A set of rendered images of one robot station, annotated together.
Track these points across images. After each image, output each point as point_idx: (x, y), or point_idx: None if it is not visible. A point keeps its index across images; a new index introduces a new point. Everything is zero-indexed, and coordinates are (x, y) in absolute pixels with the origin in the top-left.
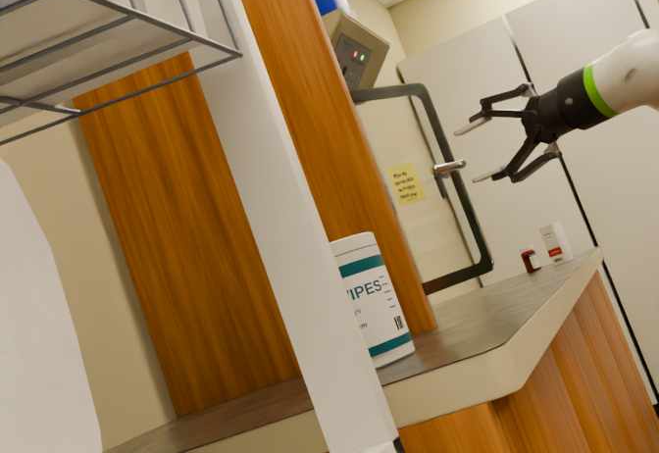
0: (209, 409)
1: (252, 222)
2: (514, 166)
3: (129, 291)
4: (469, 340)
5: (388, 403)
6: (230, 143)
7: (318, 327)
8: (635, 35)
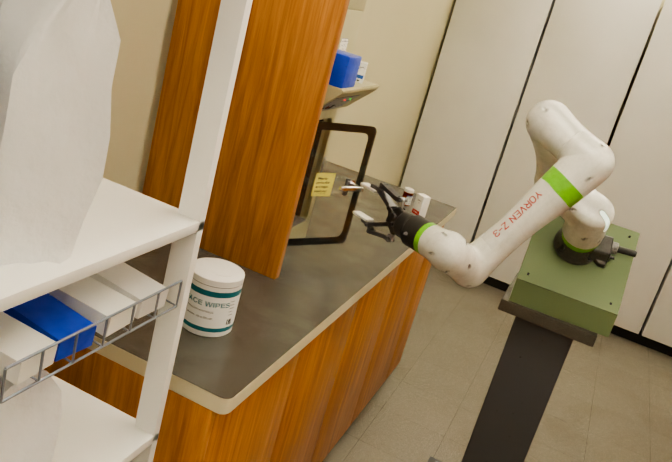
0: None
1: (151, 348)
2: (372, 226)
3: (148, 142)
4: (241, 359)
5: (182, 385)
6: (159, 322)
7: (152, 392)
8: (449, 238)
